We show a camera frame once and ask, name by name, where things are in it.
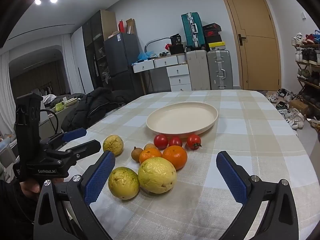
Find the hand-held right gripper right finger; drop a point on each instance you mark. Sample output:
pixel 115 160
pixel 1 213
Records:
pixel 231 177

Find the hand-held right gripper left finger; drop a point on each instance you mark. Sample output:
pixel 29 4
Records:
pixel 98 180

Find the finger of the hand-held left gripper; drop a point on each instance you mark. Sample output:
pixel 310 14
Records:
pixel 75 133
pixel 85 147

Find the greenish yellow passion fruit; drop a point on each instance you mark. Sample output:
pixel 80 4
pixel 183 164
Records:
pixel 123 183

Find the wrinkled yellow passion fruit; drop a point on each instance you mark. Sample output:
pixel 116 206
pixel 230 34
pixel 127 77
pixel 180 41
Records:
pixel 113 145

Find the brown longan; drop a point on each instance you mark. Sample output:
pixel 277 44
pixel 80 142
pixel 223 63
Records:
pixel 150 146
pixel 136 154

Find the red tomato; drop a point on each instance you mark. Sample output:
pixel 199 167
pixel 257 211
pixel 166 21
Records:
pixel 175 141
pixel 160 141
pixel 193 141

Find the small orange mandarin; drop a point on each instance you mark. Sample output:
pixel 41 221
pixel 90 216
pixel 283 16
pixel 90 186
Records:
pixel 149 155

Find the large orange mandarin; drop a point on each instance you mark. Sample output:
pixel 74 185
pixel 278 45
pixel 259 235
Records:
pixel 176 157

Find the large smooth yellow passion fruit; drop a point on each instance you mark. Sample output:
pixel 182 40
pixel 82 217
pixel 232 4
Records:
pixel 157 171

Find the cream round plate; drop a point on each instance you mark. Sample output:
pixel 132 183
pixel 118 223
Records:
pixel 180 117

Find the person's left forearm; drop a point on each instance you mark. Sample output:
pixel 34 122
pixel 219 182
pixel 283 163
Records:
pixel 12 205

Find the person's left hand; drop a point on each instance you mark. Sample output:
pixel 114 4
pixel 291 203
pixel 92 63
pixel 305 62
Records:
pixel 30 187

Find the green mug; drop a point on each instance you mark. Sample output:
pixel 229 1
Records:
pixel 59 106

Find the black padded jacket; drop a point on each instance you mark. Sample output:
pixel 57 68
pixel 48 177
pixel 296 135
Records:
pixel 95 105

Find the scattered sneakers pile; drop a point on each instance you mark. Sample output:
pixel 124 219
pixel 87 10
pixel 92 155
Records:
pixel 292 116

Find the tall dark display cabinet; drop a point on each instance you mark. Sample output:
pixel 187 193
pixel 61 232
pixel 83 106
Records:
pixel 93 45

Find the dark grey refrigerator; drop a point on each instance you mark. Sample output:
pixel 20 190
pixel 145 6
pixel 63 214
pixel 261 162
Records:
pixel 120 55

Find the brown cardboard box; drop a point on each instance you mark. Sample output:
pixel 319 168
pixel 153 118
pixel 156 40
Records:
pixel 298 107

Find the blue plastic bag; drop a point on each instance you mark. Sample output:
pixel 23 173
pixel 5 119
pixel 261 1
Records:
pixel 146 55

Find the silver suitcase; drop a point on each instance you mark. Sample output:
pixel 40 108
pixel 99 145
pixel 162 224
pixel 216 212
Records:
pixel 220 67

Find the white drawer cabinet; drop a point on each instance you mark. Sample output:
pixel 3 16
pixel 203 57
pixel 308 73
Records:
pixel 178 80

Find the beige suitcase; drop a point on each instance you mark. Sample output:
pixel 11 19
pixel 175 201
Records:
pixel 198 70

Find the white desk with drawers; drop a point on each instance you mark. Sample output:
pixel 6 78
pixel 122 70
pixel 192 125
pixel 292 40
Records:
pixel 162 61

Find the red upright box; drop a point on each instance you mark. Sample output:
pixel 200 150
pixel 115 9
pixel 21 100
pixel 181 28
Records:
pixel 121 26

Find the grey curved tube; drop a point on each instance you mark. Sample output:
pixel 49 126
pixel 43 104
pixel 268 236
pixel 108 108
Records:
pixel 153 40

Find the wooden door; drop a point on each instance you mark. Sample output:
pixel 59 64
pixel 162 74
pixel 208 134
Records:
pixel 260 55

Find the small red object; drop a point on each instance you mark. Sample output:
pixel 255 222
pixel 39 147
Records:
pixel 168 46

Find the black box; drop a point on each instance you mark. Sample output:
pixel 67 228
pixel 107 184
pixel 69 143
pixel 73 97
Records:
pixel 177 49

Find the yellow and black shoebox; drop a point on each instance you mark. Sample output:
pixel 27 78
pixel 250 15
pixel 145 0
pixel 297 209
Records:
pixel 217 46

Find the black bag with white print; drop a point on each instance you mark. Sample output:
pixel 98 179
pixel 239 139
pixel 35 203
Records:
pixel 175 39

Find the plain black shoebox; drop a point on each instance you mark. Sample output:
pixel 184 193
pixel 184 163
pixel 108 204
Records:
pixel 213 39

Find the black shoebox with red end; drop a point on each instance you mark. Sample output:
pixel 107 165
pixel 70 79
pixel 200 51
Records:
pixel 211 27

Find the wooden shoe rack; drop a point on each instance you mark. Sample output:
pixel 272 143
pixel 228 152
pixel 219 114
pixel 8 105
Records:
pixel 307 45

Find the teal suitcase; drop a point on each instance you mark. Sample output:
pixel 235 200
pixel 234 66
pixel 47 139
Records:
pixel 190 30

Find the white wall switch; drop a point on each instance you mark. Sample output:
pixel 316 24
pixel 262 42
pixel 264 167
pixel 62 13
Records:
pixel 303 15

